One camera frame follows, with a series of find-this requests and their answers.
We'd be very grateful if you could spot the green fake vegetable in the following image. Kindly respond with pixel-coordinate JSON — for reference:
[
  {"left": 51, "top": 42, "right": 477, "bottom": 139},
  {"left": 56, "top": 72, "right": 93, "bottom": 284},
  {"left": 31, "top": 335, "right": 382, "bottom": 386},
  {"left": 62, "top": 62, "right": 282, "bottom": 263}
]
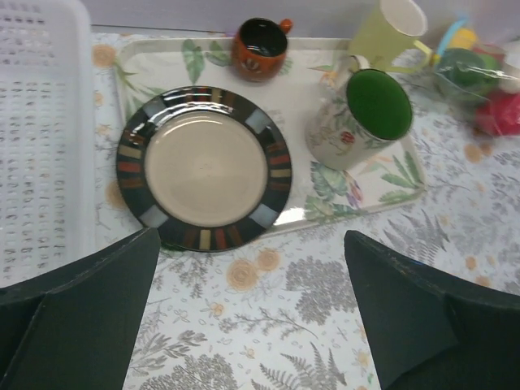
[{"left": 434, "top": 48, "right": 501, "bottom": 105}]

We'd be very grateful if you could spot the yellow fake corn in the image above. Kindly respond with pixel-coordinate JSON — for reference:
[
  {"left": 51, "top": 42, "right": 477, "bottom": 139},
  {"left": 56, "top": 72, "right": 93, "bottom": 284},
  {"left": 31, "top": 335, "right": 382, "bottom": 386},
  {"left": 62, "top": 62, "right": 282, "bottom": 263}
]
[{"left": 446, "top": 27, "right": 479, "bottom": 50}]

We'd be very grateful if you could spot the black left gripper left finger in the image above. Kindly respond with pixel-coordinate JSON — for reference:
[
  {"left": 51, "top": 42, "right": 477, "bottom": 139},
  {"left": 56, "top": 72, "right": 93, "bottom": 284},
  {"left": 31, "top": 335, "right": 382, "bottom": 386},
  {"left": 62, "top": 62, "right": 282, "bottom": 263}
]
[{"left": 1, "top": 228, "right": 161, "bottom": 389}]

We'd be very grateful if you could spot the pale yellow green mug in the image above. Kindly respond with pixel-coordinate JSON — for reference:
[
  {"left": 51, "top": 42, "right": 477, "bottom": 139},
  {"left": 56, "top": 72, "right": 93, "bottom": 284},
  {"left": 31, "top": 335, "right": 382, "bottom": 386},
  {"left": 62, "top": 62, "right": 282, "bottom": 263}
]
[{"left": 348, "top": 0, "right": 432, "bottom": 73}]

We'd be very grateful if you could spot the white perforated plastic basket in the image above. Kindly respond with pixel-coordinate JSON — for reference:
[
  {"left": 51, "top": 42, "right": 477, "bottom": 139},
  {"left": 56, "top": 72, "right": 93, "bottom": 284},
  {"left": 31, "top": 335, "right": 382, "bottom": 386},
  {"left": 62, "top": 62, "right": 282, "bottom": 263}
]
[{"left": 1, "top": 1, "right": 96, "bottom": 287}]

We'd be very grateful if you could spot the floral mug green inside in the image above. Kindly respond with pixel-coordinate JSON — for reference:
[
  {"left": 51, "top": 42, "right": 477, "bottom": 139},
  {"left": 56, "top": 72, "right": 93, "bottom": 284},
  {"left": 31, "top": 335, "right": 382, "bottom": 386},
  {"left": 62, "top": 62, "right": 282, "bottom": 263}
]
[{"left": 305, "top": 54, "right": 413, "bottom": 171}]

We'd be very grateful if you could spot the floral serving tray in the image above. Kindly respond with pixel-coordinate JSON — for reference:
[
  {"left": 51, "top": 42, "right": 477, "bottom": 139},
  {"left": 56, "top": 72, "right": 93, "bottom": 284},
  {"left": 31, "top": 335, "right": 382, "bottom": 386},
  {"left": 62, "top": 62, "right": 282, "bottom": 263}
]
[{"left": 115, "top": 37, "right": 427, "bottom": 234}]

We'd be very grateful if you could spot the small orange brown cup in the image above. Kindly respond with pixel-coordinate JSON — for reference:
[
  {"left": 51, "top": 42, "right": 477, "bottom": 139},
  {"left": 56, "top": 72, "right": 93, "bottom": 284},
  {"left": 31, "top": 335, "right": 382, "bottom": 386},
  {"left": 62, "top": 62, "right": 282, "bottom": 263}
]
[{"left": 232, "top": 18, "right": 293, "bottom": 82}]

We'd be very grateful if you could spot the red fake fruit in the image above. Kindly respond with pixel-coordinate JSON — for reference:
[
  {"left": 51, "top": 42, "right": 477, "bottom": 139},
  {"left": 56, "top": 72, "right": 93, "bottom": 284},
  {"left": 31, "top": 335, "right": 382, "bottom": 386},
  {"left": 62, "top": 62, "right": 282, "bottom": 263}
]
[{"left": 475, "top": 90, "right": 519, "bottom": 137}]

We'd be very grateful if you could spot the dark rimmed ceramic plate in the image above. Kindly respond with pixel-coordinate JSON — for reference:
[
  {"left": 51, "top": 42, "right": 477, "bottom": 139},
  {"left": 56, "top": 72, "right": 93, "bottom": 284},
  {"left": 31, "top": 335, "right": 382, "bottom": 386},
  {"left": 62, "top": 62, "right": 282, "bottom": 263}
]
[{"left": 115, "top": 85, "right": 293, "bottom": 252}]

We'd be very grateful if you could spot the floral table mat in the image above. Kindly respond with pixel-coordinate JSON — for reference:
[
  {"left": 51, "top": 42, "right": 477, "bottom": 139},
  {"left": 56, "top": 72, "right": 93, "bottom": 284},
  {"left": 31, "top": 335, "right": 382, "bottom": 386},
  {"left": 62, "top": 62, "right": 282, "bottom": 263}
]
[{"left": 93, "top": 33, "right": 519, "bottom": 389}]

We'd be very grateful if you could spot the clear zip top bag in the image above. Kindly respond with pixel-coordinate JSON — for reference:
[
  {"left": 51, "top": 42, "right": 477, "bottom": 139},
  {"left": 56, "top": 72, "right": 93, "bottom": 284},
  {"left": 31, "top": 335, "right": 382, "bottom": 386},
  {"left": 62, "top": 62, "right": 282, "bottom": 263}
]
[{"left": 431, "top": 18, "right": 519, "bottom": 137}]

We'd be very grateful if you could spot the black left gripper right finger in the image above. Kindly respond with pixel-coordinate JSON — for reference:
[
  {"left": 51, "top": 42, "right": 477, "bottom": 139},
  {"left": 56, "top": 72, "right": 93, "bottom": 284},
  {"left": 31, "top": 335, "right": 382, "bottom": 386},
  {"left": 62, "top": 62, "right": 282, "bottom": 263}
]
[{"left": 344, "top": 230, "right": 519, "bottom": 389}]

